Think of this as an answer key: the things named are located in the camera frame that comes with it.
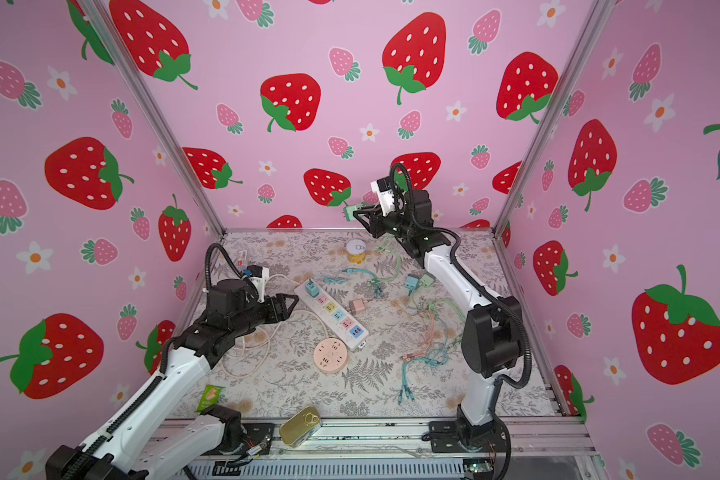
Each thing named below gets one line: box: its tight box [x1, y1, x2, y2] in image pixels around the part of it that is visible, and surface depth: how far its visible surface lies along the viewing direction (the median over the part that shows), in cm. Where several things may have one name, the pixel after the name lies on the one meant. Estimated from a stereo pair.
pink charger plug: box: [352, 299, 368, 315], surface depth 100 cm
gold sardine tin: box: [279, 406, 322, 447], surface depth 74 cm
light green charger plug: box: [344, 206, 357, 222], surface depth 81 cm
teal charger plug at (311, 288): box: [305, 279, 320, 298], surface depth 97 cm
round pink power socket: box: [313, 338, 348, 374], surface depth 87 cm
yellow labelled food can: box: [346, 239, 366, 264], surface depth 110 cm
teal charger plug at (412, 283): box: [406, 276, 419, 291], surface depth 106 cm
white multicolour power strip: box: [294, 283, 369, 351], surface depth 95 cm
